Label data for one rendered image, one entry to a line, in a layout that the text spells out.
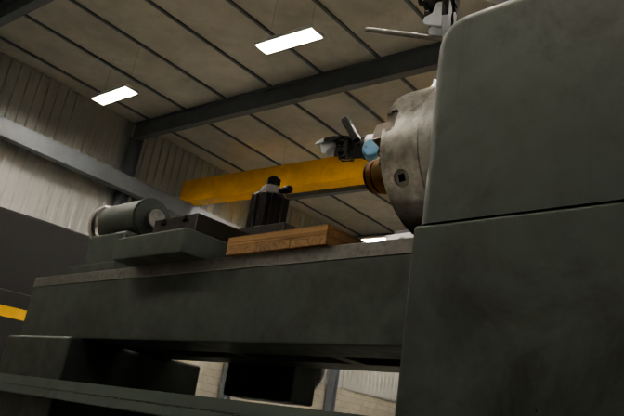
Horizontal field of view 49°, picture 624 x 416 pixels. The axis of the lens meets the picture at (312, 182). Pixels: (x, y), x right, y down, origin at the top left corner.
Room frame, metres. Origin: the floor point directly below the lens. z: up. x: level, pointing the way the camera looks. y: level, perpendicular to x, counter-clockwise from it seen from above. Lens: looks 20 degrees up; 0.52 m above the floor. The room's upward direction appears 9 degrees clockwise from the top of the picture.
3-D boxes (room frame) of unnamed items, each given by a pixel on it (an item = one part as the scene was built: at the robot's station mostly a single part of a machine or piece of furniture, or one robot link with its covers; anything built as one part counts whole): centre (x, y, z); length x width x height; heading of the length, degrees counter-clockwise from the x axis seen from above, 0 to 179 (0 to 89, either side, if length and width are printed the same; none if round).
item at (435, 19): (1.27, -0.21, 1.40); 0.06 x 0.03 x 0.09; 62
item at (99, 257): (2.16, 0.55, 1.01); 0.30 x 0.20 x 0.29; 43
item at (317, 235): (1.49, -0.07, 0.89); 0.36 x 0.30 x 0.04; 133
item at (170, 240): (1.80, 0.17, 0.90); 0.53 x 0.30 x 0.06; 133
